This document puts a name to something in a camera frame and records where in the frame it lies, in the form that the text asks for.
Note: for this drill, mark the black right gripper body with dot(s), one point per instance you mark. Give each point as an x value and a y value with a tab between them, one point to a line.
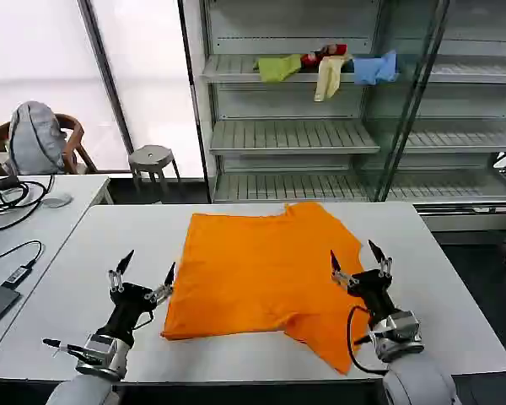
373	291

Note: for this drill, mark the grey round stool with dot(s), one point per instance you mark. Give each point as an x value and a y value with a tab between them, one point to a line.
151	156

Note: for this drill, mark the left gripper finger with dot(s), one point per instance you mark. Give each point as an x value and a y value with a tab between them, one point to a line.
119	278
168	280

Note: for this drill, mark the grey shelf unit behind glass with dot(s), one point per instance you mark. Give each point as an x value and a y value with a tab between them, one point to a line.
459	135

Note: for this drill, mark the grey backpack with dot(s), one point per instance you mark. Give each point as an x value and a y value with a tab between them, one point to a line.
33	135

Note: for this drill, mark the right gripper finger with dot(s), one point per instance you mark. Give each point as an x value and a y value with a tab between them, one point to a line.
381	261
339	274

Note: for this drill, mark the grey metal shelf with cloths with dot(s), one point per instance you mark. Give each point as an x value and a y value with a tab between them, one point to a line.
286	135

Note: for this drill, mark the dark window frame post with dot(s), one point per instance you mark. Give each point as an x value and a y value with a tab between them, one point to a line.
105	63

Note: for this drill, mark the grey computer mouse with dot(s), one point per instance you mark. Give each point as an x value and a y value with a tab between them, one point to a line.
58	200

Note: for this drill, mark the orange shirt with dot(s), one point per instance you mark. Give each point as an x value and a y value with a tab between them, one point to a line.
257	274

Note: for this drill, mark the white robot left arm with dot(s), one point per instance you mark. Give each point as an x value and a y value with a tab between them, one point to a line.
103	354

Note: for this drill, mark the brown wooden chair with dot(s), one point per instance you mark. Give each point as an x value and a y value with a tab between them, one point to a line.
73	139

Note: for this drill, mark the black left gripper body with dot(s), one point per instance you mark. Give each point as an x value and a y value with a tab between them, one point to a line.
130	301

